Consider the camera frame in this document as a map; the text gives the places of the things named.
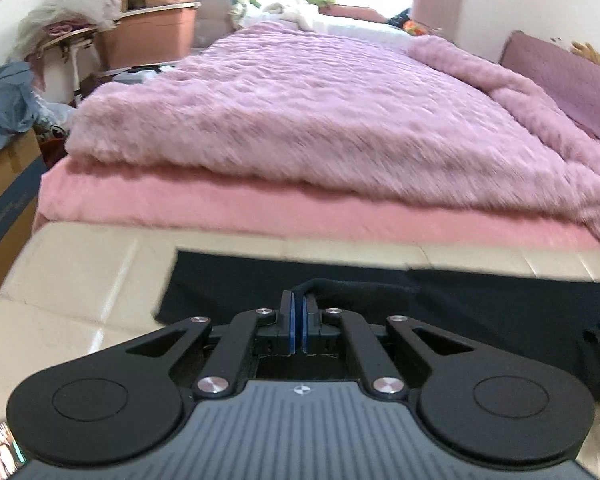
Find beige padded mat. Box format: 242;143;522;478
0;220;600;480

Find blue translucent bag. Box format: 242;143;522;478
195;0;237;48

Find black pants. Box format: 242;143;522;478
155;247;600;403

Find pink pillow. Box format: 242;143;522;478
320;4;388;24

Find white plastic bag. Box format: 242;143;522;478
37;100;76;136

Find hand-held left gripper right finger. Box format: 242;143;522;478
302;292;477;399

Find pink fluffy blanket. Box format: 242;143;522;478
65;22;600;253

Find white plastic appliance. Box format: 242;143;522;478
94;62;178;92

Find white small table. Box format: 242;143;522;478
42;27;100;107

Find dark red patterned cloth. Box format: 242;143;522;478
35;120;72;167

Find cardboard box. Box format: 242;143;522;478
0;127;48;311

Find purple headboard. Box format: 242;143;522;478
497;30;600;156

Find pink storage box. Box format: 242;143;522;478
97;2;201;71

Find brown plush toy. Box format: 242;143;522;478
570;40;600;67

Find blue garment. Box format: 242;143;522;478
0;62;42;151

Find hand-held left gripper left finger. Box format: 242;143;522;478
120;290;297;398

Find white gauze cloth pile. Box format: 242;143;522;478
17;0;123;56

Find pink bed sheet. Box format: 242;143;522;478
32;157;600;252

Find white mattress pad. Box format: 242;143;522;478
310;12;413;50

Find pink folded cloth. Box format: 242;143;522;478
45;17;88;37

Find white crumpled blanket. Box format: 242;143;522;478
260;2;331;32

